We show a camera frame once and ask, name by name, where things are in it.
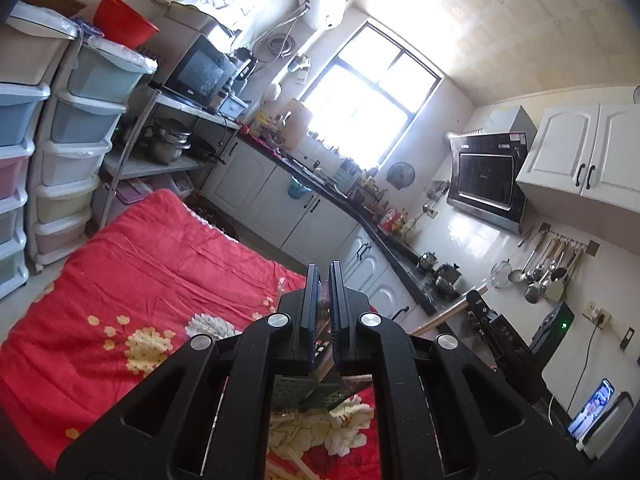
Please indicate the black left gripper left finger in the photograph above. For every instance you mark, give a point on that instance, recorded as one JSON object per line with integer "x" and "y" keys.
{"x": 204, "y": 412}

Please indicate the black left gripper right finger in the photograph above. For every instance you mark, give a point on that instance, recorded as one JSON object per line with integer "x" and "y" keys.
{"x": 441, "y": 412}

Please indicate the black perforated utensil basket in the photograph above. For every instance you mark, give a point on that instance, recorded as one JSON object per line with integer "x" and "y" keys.
{"x": 303, "y": 394}

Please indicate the hanging ladles and utensils rack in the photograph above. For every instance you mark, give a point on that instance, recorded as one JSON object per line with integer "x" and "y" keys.
{"x": 550, "y": 266}

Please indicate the white lower kitchen cabinets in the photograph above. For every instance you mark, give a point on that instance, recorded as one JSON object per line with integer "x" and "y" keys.
{"x": 310, "y": 225}

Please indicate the bright kitchen window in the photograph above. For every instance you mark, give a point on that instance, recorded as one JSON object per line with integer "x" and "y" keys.
{"x": 366, "y": 98}

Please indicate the black air fryer appliance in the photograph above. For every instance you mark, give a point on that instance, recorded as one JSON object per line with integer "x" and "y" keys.
{"x": 551, "y": 333}

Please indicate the black kettle on counter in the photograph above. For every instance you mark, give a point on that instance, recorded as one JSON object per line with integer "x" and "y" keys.
{"x": 447, "y": 280}

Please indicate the smartphone with lit screen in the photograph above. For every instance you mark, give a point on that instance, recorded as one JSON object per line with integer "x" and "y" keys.
{"x": 590, "y": 412}

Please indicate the red floral quilt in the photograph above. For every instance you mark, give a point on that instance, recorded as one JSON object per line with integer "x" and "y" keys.
{"x": 156, "y": 276}

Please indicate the black range hood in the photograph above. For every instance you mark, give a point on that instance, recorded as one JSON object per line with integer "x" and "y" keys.
{"x": 483, "y": 177}

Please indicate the metal storage shelf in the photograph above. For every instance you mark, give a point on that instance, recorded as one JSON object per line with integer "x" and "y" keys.
{"x": 134, "y": 160}

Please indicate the stainless steel pots stack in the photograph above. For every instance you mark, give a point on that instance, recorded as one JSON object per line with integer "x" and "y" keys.
{"x": 169, "y": 140}

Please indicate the pastel drawer tower right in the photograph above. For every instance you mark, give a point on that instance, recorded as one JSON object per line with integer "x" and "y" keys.
{"x": 89, "y": 94}

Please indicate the pastel drawer tower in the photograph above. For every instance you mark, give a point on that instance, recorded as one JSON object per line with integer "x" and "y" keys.
{"x": 89, "y": 94}
{"x": 33, "y": 41}

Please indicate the black microwave oven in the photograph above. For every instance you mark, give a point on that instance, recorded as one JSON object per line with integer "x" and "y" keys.
{"x": 200, "y": 73}

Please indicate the red plastic basin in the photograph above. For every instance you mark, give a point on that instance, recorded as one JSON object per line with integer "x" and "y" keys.
{"x": 122, "y": 24}

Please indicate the pastel drawer tower left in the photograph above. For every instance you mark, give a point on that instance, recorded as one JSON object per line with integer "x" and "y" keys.
{"x": 33, "y": 41}

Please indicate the round wall exhaust fan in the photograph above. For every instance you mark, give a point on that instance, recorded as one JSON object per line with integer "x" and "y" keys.
{"x": 401, "y": 175}

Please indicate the white upper wall cabinet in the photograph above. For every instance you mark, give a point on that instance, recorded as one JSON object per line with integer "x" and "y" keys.
{"x": 590, "y": 151}

